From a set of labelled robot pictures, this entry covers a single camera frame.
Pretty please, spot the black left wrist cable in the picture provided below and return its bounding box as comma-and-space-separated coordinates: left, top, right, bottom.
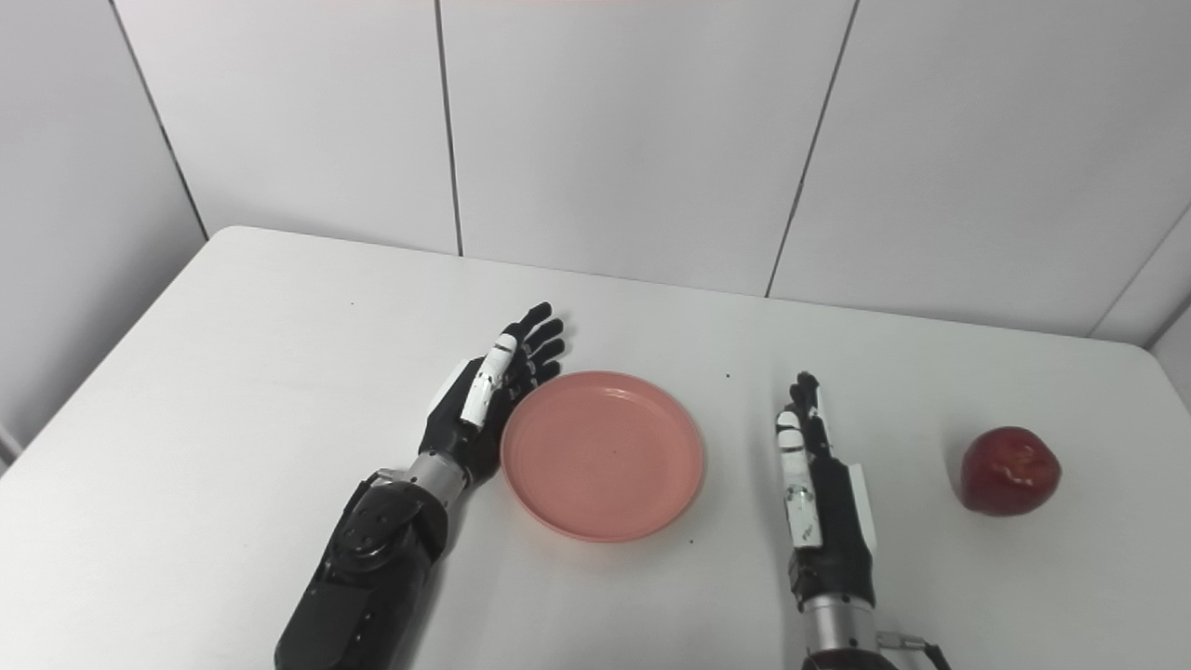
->
346, 468, 412, 520

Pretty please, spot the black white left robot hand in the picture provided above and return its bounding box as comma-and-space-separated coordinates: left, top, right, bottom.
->
418, 301, 567, 487

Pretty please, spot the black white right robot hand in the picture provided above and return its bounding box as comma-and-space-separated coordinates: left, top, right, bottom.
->
775, 371, 878, 610

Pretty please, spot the pink round plate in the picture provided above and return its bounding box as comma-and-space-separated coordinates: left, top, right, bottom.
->
500, 370, 705, 543

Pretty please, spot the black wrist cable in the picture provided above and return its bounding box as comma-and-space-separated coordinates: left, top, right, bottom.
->
875, 630, 955, 670
346, 468, 412, 520

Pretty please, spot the red apple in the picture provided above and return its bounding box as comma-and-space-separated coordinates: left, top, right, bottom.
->
959, 426, 1063, 517

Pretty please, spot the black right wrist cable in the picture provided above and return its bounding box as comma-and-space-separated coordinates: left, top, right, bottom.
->
875, 630, 955, 670

